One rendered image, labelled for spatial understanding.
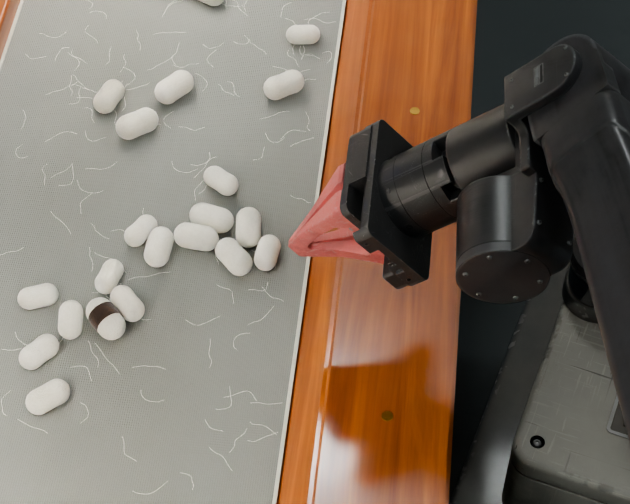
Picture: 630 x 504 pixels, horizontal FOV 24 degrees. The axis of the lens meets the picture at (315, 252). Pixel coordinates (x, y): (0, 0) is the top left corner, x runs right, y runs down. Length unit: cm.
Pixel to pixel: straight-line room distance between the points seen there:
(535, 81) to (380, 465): 30
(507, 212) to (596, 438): 55
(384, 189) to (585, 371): 53
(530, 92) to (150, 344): 39
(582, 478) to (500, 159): 53
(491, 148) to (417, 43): 39
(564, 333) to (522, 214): 60
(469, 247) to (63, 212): 44
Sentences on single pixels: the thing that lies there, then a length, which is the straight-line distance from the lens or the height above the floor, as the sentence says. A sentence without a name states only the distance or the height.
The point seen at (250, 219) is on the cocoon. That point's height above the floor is 76.
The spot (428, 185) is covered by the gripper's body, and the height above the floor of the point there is 95.
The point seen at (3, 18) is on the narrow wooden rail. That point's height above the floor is 76.
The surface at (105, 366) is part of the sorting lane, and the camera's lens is 112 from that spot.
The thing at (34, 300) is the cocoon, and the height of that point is 75.
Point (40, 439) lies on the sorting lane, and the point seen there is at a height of 74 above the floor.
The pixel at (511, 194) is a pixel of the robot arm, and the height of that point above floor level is 99.
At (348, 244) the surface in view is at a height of 86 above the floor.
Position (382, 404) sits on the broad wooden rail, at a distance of 106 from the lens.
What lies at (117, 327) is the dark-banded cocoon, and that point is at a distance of 111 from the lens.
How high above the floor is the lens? 166
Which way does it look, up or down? 52 degrees down
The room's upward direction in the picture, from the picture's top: straight up
